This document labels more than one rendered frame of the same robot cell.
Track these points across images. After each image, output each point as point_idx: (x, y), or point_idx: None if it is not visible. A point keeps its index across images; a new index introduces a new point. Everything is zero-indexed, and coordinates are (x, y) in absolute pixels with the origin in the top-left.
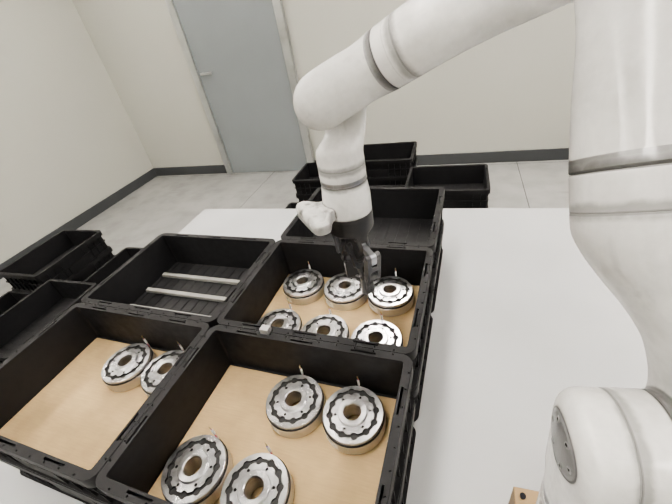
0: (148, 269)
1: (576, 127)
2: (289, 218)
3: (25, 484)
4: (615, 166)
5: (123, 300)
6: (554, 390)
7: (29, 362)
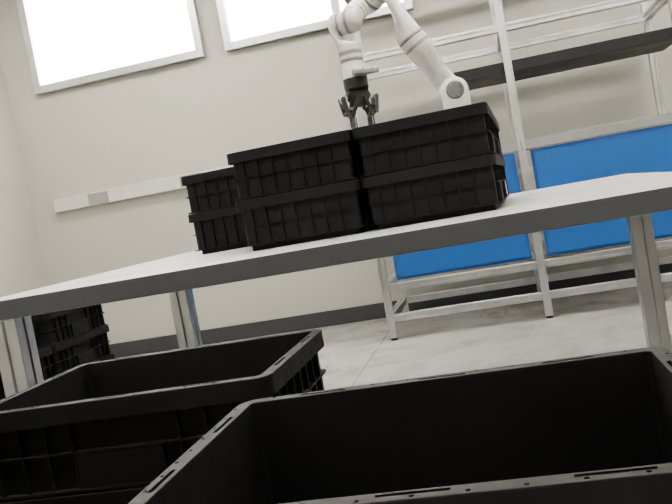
0: (274, 169)
1: (406, 27)
2: (99, 275)
3: (508, 207)
4: (419, 30)
5: (321, 169)
6: None
7: (420, 130)
